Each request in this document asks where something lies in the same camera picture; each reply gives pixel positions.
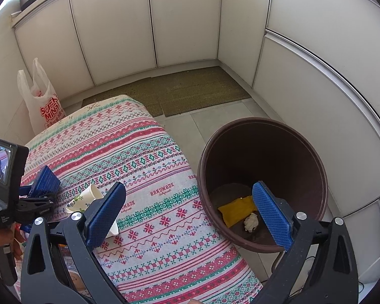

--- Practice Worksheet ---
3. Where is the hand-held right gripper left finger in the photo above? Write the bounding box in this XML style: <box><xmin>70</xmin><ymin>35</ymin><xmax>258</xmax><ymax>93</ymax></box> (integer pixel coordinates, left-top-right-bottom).
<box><xmin>21</xmin><ymin>182</ymin><xmax>129</xmax><ymax>304</ymax></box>

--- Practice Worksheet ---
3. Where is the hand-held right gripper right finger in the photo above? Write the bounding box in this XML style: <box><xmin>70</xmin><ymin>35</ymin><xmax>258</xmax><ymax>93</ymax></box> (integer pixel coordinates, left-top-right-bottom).
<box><xmin>252</xmin><ymin>180</ymin><xmax>358</xmax><ymax>304</ymax></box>

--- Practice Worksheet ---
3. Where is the white paper cup green print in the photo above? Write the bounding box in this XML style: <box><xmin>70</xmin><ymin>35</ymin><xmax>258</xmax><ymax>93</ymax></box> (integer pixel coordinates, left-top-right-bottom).
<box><xmin>65</xmin><ymin>184</ymin><xmax>119</xmax><ymax>238</ymax></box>

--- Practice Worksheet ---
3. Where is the brown plastic trash bin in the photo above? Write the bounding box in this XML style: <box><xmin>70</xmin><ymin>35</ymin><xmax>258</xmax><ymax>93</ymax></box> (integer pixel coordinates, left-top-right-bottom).
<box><xmin>198</xmin><ymin>117</ymin><xmax>329</xmax><ymax>254</ymax></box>

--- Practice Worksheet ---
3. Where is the person's left hand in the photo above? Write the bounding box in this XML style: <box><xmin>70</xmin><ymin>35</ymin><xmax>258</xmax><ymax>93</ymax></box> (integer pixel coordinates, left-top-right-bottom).
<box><xmin>0</xmin><ymin>227</ymin><xmax>23</xmax><ymax>262</ymax></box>

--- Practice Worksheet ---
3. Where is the crumpled white tissue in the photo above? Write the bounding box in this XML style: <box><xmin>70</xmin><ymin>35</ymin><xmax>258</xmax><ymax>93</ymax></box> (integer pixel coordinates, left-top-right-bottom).
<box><xmin>243</xmin><ymin>213</ymin><xmax>261</xmax><ymax>233</ymax></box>

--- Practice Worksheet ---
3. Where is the yellow packet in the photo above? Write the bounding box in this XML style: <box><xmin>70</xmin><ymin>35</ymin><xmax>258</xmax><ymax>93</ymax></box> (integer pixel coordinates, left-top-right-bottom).
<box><xmin>217</xmin><ymin>196</ymin><xmax>258</xmax><ymax>228</ymax></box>

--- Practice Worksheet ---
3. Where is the red green patterned tablecloth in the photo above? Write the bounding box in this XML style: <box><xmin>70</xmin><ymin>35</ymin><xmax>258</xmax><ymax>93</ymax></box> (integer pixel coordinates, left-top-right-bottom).
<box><xmin>14</xmin><ymin>94</ymin><xmax>263</xmax><ymax>304</ymax></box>

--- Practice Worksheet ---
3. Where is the white plastic bag red print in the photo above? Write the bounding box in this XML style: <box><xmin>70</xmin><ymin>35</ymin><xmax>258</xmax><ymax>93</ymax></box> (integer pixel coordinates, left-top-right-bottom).
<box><xmin>17</xmin><ymin>58</ymin><xmax>66</xmax><ymax>134</ymax></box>

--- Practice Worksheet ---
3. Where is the small woven floor mat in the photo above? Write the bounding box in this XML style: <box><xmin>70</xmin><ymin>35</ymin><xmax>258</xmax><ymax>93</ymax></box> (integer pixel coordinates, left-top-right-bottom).
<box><xmin>81</xmin><ymin>78</ymin><xmax>163</xmax><ymax>118</ymax></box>

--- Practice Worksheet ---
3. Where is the large woven floor mat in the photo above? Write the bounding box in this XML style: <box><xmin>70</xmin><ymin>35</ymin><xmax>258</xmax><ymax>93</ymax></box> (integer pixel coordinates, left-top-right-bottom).
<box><xmin>152</xmin><ymin>66</ymin><xmax>251</xmax><ymax>118</ymax></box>

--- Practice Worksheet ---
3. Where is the row of white cabinet doors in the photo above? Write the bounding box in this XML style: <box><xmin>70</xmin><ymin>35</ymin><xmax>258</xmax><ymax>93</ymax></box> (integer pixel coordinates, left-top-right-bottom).
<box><xmin>11</xmin><ymin>0</ymin><xmax>380</xmax><ymax>216</ymax></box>

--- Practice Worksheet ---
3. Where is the white cable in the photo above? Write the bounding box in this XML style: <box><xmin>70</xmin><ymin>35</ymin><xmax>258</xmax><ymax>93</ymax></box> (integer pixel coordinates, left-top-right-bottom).
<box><xmin>358</xmin><ymin>250</ymin><xmax>380</xmax><ymax>280</ymax></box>

